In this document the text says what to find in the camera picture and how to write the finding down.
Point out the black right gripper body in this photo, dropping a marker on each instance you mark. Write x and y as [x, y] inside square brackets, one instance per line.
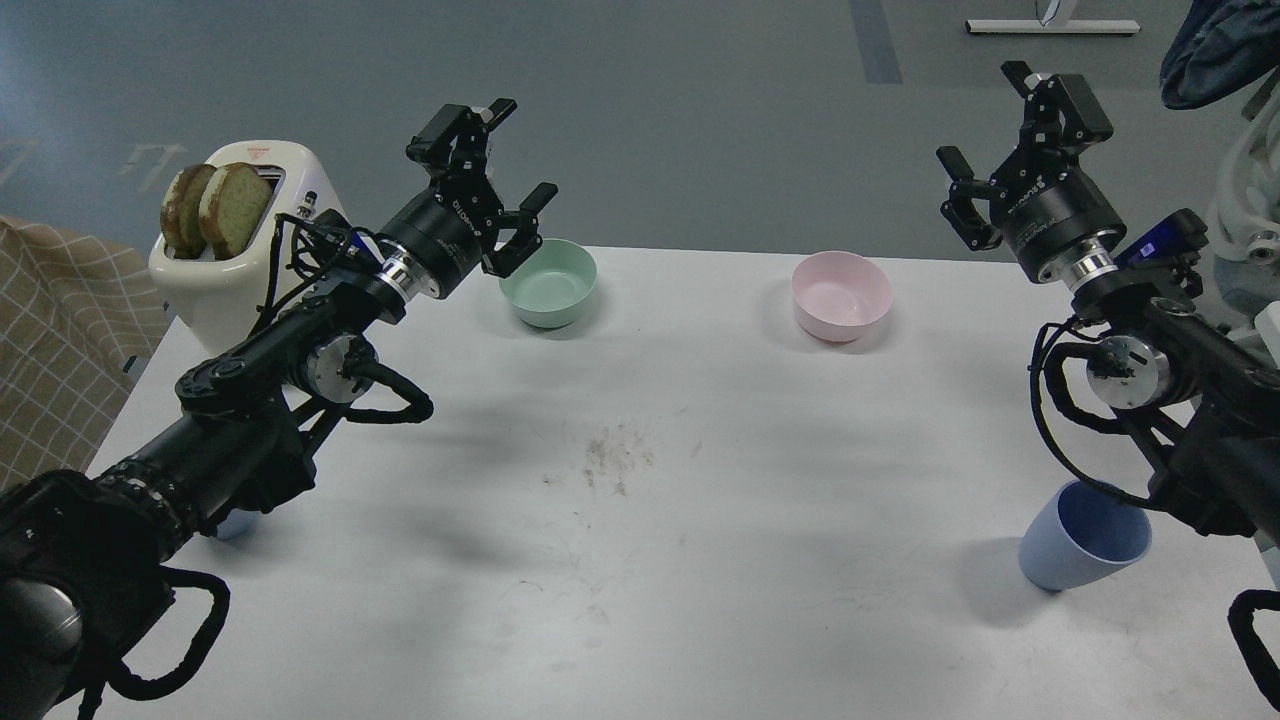
[1041, 214]

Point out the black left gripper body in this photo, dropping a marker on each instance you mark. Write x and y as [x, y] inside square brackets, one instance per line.
[447, 230]

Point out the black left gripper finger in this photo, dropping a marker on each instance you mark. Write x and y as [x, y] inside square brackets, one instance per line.
[456, 141]
[510, 238]

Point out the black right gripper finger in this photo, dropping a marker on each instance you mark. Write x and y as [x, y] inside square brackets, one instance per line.
[960, 208]
[1061, 119]

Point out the blue cup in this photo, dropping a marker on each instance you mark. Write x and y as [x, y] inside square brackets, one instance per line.
[1081, 536]
[237, 524]

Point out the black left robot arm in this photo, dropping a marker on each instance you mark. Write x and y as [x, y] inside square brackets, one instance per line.
[90, 601]

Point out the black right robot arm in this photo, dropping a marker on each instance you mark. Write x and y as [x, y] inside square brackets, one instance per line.
[1134, 358]

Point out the green bowl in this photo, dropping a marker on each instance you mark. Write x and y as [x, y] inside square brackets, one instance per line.
[555, 287]

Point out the white desk foot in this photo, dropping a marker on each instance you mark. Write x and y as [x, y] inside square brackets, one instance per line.
[1053, 18]

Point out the pink bowl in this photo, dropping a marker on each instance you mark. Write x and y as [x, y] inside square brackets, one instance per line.
[839, 297]

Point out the dark blue fabric chair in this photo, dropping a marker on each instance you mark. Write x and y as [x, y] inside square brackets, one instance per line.
[1220, 47]

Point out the white chair base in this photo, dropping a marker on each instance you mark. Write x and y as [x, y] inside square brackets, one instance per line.
[1243, 227]

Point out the right toast slice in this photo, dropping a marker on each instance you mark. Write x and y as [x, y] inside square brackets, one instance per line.
[232, 207]

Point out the toast slice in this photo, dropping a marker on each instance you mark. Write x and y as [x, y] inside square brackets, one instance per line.
[232, 207]
[179, 214]

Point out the cream white toaster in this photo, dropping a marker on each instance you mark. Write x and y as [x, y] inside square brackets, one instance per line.
[215, 261]

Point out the left toast slice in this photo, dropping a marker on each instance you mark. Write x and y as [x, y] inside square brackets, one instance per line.
[179, 214]

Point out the beige checkered cloth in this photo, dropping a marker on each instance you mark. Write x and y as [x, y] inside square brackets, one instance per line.
[79, 317]

